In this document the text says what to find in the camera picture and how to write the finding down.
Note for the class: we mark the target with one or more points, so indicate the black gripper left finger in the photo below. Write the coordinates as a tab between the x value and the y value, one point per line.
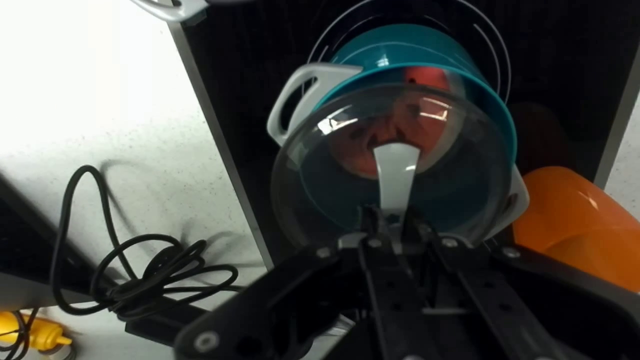
393	300

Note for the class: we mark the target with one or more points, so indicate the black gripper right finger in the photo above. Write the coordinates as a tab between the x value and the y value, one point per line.
504	313

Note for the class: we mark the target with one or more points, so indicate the orange toy object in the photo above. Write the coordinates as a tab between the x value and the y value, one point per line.
575	222

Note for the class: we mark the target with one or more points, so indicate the red toy in blue pot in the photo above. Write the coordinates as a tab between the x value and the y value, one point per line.
424	122

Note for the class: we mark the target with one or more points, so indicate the blue pot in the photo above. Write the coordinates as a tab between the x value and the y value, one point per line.
378	56

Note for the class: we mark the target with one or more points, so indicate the black induction cooktop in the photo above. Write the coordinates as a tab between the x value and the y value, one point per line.
561	69

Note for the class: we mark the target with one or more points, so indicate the yellow plug connector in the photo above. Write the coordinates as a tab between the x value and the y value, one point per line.
34	332

